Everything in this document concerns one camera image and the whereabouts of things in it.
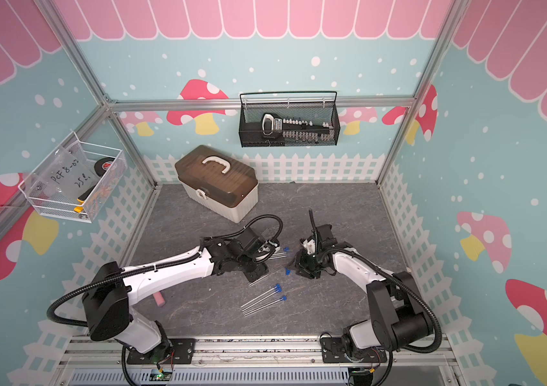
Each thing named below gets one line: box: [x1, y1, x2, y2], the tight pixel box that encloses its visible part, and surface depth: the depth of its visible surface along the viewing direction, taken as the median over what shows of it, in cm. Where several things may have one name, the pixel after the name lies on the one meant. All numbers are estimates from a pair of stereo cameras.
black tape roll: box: [94, 156, 116, 178], surface depth 81 cm
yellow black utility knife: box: [74, 184, 98, 214], surface depth 65 cm
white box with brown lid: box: [174, 144, 260, 224], surface depth 100 cm
